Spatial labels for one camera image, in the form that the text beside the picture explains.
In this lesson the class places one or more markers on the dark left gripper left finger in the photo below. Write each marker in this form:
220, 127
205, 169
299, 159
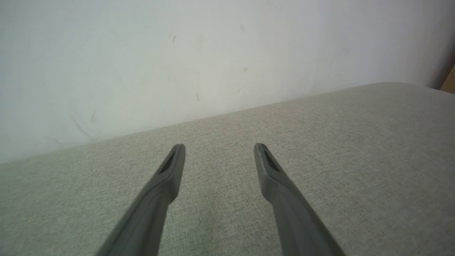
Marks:
156, 199

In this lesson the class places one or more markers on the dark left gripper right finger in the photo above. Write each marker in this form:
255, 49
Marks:
288, 202

